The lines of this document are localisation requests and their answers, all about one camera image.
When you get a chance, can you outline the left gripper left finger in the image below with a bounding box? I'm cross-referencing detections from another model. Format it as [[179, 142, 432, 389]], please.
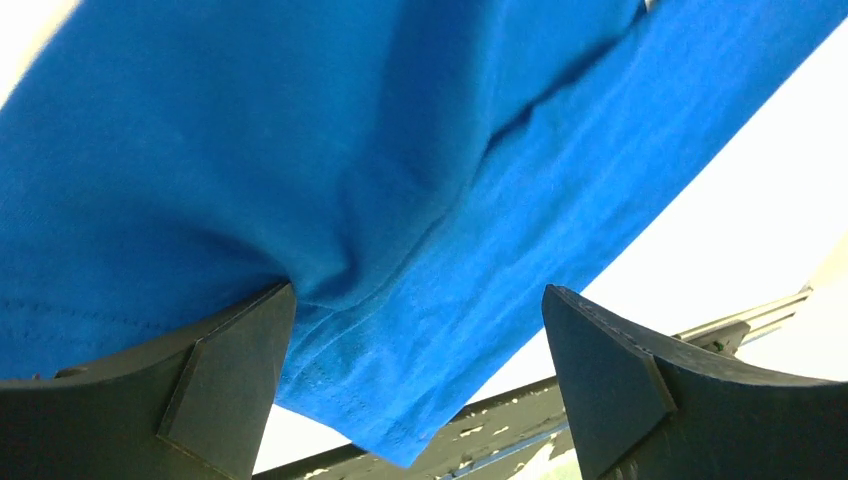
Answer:
[[1, 285, 296, 479]]

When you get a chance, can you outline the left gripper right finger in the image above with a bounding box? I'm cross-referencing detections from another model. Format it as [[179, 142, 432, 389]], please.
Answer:
[[542, 285, 847, 479]]

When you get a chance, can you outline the blue printed t-shirt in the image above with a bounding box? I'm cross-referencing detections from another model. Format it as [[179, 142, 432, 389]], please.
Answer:
[[1, 1, 847, 466]]

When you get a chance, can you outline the aluminium frame rail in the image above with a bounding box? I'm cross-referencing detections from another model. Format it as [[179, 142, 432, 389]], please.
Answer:
[[673, 287, 813, 358]]

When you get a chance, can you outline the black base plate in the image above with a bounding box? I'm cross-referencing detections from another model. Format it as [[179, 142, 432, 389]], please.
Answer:
[[253, 377, 573, 480]]

